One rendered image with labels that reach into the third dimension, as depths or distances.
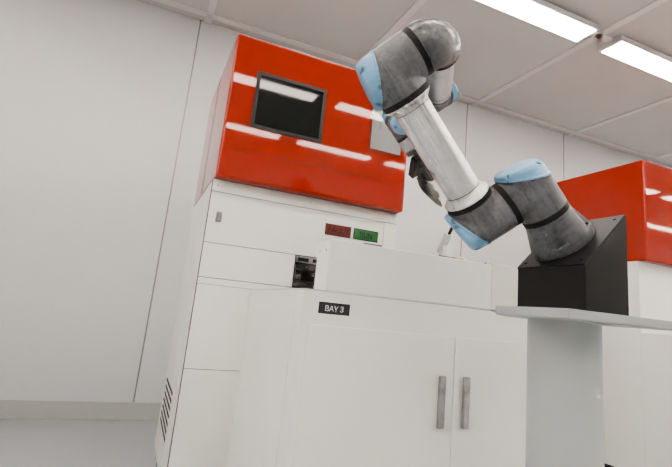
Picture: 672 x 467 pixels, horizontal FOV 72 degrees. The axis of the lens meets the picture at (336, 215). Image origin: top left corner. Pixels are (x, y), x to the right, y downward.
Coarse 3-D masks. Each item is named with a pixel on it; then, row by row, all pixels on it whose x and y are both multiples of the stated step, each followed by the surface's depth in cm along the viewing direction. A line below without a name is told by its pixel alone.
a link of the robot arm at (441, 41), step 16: (416, 32) 97; (432, 32) 97; (448, 32) 99; (432, 48) 97; (448, 48) 99; (448, 64) 106; (432, 80) 118; (448, 80) 119; (432, 96) 130; (448, 96) 132
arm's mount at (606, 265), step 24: (624, 216) 109; (600, 240) 106; (624, 240) 108; (528, 264) 116; (552, 264) 109; (576, 264) 103; (600, 264) 103; (624, 264) 107; (528, 288) 115; (552, 288) 108; (576, 288) 102; (600, 288) 102; (624, 288) 105; (624, 312) 104
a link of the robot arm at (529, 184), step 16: (528, 160) 112; (496, 176) 113; (512, 176) 108; (528, 176) 107; (544, 176) 107; (512, 192) 108; (528, 192) 108; (544, 192) 107; (560, 192) 110; (512, 208) 108; (528, 208) 108; (544, 208) 108; (560, 208) 108
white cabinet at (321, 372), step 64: (256, 320) 160; (320, 320) 121; (384, 320) 129; (448, 320) 137; (512, 320) 146; (256, 384) 146; (320, 384) 118; (384, 384) 125; (448, 384) 133; (512, 384) 142; (256, 448) 135; (320, 448) 116; (384, 448) 123; (448, 448) 130; (512, 448) 138
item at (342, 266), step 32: (320, 256) 131; (352, 256) 128; (384, 256) 132; (416, 256) 136; (320, 288) 127; (352, 288) 126; (384, 288) 130; (416, 288) 134; (448, 288) 138; (480, 288) 143
